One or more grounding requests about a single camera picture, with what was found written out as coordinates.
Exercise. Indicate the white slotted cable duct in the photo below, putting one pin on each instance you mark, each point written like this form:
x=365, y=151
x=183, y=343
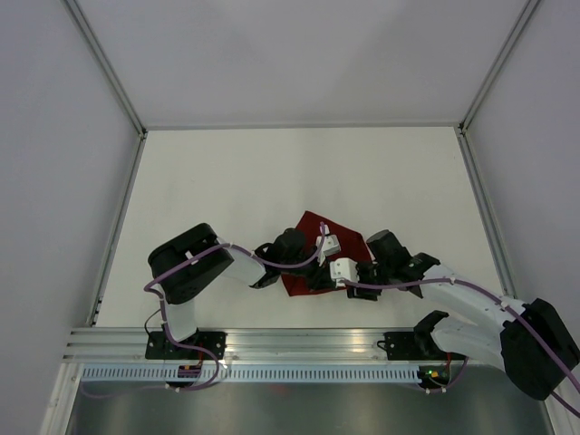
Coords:
x=274, y=373

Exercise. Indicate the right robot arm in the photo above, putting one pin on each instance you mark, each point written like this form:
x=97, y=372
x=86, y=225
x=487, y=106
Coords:
x=528, y=342

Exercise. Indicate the aluminium frame right post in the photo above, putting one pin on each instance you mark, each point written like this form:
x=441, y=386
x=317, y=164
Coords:
x=507, y=48

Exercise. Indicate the aluminium frame left side rail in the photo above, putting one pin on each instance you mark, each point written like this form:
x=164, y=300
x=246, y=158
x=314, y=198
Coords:
x=119, y=215

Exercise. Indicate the aluminium front mounting rail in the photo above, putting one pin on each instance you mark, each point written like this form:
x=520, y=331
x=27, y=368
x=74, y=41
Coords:
x=260, y=346

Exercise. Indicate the aluminium frame rail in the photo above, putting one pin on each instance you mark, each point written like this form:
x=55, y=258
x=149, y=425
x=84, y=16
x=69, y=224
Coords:
x=306, y=125
x=487, y=215
x=119, y=215

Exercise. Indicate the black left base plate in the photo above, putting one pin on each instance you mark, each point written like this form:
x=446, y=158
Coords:
x=160, y=348

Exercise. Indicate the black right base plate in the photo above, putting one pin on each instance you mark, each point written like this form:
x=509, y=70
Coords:
x=401, y=346

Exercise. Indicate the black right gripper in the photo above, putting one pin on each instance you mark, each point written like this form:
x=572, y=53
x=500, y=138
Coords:
x=358, y=293

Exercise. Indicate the aluminium frame back rail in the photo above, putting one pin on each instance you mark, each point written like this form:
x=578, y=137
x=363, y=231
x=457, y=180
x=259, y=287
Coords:
x=306, y=125

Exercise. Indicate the aluminium frame post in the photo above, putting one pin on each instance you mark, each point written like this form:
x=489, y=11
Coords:
x=507, y=48
x=92, y=42

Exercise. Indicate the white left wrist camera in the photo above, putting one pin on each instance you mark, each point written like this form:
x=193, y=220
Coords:
x=326, y=246

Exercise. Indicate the dark red cloth napkin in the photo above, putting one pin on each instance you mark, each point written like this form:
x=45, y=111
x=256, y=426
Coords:
x=352, y=245

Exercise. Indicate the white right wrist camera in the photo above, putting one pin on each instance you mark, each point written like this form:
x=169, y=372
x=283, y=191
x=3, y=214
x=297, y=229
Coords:
x=343, y=271

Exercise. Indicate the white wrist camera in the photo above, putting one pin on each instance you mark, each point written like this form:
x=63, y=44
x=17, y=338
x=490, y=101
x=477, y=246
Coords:
x=326, y=246
x=343, y=271

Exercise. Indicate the aluminium frame left post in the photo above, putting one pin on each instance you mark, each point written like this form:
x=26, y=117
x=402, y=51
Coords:
x=92, y=42

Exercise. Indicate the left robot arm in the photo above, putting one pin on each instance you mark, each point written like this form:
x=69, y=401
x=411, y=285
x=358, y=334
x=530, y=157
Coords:
x=184, y=266

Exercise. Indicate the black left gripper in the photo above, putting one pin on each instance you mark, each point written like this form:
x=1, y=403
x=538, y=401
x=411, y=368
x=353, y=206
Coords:
x=321, y=277

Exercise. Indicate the aluminium frame right side rail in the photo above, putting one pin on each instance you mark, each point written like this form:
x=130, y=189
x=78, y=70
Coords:
x=487, y=215

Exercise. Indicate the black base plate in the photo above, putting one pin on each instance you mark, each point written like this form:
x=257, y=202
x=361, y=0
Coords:
x=160, y=348
x=401, y=346

